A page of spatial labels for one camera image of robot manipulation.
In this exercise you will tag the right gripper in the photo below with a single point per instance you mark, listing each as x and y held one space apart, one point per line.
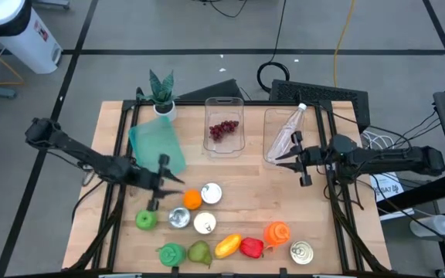
313 158

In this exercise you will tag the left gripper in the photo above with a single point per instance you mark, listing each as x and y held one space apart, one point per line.
147 179

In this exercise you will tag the orange fruit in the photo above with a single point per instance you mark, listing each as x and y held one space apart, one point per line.
192 199

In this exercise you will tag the clear plastic water bottle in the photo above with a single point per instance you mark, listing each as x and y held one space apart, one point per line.
286 133

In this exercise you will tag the silver tin can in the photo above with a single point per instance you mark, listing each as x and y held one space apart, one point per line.
211 193
204 222
179 217

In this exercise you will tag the clear plastic bin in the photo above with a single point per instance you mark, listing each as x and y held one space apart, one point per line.
272 123
224 148

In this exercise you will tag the orange plastic bottle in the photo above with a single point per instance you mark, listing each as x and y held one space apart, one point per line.
277 233

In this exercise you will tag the red grape bunch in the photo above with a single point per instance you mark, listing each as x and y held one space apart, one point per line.
222 129

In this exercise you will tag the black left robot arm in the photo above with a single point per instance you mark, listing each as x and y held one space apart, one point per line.
75 150

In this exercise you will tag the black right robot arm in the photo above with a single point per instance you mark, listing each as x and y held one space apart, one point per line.
392 158

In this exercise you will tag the green apple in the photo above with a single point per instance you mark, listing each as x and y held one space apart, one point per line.
146 220

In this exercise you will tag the green plastic bottle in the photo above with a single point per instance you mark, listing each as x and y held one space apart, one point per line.
172 255

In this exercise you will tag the black computer case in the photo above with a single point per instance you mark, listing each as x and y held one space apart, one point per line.
323 94

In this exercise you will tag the green pear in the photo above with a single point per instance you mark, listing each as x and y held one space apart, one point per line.
199 253

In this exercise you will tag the yellow orange mango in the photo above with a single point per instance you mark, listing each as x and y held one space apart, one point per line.
228 246

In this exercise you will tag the potted plant white pot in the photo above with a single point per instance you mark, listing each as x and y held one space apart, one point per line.
164 96

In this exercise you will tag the gold lid tin can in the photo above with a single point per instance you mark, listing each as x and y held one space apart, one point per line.
301 252

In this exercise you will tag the white paper box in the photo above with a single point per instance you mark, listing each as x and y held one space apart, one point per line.
386 190

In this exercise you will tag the red bell pepper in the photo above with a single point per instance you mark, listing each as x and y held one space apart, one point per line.
252 248

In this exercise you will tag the black wedge panel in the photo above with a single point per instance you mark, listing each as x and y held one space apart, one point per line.
215 92

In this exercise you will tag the translucent bottle on floor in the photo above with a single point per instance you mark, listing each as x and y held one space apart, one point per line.
433 226

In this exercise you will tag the white trash can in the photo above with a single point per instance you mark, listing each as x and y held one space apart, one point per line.
25 38

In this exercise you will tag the black aluminium frame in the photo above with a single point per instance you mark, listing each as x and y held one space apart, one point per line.
191 103

